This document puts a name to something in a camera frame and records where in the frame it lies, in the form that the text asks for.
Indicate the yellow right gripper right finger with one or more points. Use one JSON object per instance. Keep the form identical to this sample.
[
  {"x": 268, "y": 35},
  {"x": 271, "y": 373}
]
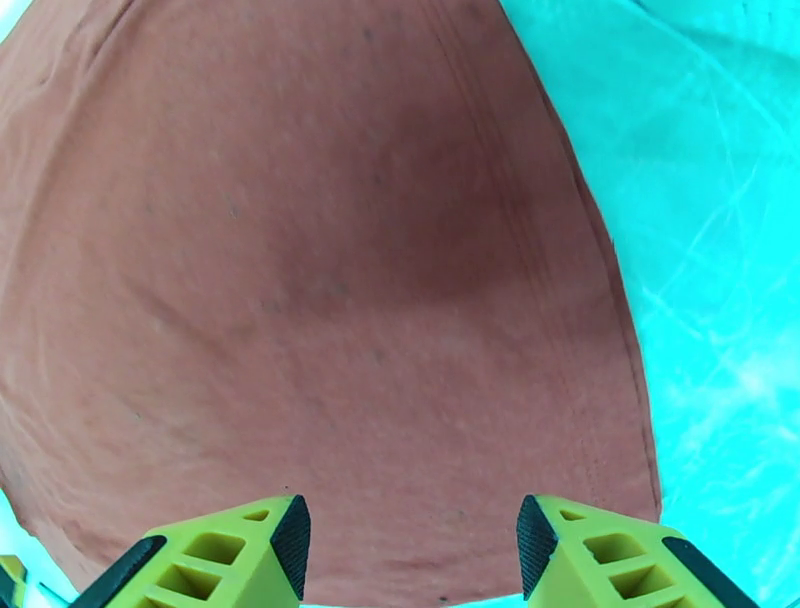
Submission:
[{"x": 619, "y": 562}]

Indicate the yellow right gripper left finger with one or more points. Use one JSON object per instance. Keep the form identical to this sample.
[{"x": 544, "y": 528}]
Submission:
[{"x": 206, "y": 556}]

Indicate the red garment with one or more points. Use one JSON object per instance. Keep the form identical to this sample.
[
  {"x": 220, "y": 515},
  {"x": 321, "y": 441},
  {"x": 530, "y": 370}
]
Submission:
[{"x": 312, "y": 281}]

